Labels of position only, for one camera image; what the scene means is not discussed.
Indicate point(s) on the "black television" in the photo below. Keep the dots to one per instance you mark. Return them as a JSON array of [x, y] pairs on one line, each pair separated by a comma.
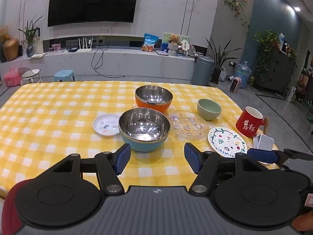
[[93, 0]]

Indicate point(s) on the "pink case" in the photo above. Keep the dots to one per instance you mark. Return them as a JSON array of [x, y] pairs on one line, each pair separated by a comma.
[[12, 78]]

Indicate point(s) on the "white woven basket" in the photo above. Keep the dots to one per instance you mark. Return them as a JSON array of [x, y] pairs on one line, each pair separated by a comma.
[[222, 76]]

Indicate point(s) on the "ivy plant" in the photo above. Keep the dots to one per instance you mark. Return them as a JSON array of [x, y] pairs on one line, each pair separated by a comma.
[[266, 41]]

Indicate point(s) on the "grey trash can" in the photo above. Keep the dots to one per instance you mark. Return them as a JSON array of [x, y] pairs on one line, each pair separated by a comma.
[[201, 71]]

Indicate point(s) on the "light blue stool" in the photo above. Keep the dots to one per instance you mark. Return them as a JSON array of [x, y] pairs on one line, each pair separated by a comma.
[[64, 74]]

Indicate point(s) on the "blue vase with plant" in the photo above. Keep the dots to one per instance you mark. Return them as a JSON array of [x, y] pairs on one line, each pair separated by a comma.
[[30, 49]]

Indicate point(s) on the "white router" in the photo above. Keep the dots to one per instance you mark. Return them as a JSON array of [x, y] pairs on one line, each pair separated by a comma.
[[84, 50]]

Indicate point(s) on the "blue steel bowl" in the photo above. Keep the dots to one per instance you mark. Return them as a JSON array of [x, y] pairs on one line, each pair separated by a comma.
[[144, 127]]

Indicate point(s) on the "blue water jug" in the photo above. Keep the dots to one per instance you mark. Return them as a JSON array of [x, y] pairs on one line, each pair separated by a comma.
[[243, 72]]

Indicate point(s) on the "white round fan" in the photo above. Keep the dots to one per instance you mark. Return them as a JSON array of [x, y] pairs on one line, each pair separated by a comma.
[[185, 46]]

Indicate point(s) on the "ceiling spotlight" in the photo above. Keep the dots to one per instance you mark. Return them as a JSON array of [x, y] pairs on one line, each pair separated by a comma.
[[297, 9]]

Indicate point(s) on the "red mug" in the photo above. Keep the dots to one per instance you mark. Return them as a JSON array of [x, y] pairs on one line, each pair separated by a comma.
[[248, 124]]

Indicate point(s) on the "white low chair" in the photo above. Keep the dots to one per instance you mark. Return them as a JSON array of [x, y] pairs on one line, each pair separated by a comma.
[[29, 73]]

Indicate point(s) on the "green ceramic bowl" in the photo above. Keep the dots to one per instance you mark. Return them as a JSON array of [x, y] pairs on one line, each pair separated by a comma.
[[209, 110]]

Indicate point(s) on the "yellow checked tablecloth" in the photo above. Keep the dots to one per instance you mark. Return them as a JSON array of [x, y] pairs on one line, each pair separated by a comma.
[[61, 117]]

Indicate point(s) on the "white marble TV console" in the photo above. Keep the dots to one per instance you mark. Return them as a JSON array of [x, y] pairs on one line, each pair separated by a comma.
[[134, 63]]

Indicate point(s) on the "pink photo card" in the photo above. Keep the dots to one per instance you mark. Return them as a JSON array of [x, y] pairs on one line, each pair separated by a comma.
[[56, 47]]

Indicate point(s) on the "gold vase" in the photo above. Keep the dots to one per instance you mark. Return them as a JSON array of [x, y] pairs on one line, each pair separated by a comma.
[[11, 50]]

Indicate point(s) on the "dried flower vase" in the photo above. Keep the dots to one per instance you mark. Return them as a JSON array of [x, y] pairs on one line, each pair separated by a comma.
[[3, 33]]

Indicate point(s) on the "blue tissue pack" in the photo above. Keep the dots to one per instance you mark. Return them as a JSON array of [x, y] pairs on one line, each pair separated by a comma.
[[165, 47]]

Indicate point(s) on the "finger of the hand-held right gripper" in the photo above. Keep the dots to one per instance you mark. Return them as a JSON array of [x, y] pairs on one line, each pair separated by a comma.
[[260, 155]]

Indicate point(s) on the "blue snack bag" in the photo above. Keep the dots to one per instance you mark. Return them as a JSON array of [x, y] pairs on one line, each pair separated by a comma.
[[149, 42]]

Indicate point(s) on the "white phone stand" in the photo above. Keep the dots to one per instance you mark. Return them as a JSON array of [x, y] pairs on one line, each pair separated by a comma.
[[265, 142]]

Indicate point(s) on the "green printed box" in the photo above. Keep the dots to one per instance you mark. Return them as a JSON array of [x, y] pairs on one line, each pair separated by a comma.
[[167, 37]]

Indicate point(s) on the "paper sheets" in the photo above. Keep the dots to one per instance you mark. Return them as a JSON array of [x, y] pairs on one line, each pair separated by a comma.
[[38, 55]]

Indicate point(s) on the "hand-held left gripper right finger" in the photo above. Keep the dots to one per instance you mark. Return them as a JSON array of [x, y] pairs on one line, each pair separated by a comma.
[[192, 158]]

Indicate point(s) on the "white painted plate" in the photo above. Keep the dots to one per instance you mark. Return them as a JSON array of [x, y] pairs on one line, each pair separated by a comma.
[[226, 140]]

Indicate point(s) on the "clear glass plate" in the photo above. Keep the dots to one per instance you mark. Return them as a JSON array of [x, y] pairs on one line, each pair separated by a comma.
[[188, 126]]

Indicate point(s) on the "patterned display plate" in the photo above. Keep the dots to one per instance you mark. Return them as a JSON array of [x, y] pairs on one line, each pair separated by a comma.
[[193, 50]]

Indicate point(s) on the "tall potted plant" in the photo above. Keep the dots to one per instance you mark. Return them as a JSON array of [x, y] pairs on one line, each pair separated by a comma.
[[216, 74]]

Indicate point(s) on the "small beige heater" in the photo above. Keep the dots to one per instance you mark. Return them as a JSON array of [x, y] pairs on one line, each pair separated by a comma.
[[236, 84]]

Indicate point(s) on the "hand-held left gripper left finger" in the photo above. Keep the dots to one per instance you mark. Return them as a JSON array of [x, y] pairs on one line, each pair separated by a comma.
[[123, 158]]

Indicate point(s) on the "teddy bear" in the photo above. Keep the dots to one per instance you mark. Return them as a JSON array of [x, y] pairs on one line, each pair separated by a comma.
[[174, 41]]

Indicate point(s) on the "orange steel bowl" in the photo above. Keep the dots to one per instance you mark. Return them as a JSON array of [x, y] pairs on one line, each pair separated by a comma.
[[152, 95]]

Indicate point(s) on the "small white printed plate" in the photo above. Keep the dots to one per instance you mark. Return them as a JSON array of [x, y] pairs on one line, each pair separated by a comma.
[[105, 124]]

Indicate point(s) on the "hanging vine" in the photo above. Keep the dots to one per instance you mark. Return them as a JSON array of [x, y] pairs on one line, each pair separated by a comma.
[[236, 5]]

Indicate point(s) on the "small black box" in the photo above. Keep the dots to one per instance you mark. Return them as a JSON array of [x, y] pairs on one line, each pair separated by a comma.
[[72, 50]]

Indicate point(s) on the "grey cabinet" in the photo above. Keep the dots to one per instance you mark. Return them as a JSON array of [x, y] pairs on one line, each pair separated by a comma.
[[278, 73]]

